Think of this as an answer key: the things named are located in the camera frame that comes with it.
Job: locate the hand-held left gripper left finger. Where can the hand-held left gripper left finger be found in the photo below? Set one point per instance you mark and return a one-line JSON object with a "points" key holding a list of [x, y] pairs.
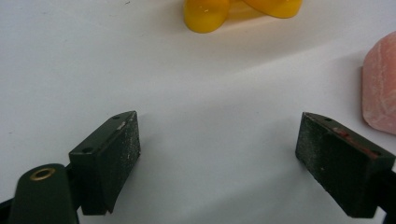
{"points": [[104, 165]]}

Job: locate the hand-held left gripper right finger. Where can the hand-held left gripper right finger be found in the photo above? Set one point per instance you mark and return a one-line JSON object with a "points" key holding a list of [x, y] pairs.
{"points": [[339, 165]]}

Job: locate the pink toy meat slice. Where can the pink toy meat slice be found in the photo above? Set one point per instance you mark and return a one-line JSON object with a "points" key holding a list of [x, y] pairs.
{"points": [[380, 87]]}

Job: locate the yellow plastic toy fruit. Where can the yellow plastic toy fruit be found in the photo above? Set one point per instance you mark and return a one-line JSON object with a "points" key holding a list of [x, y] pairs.
{"points": [[214, 12]]}

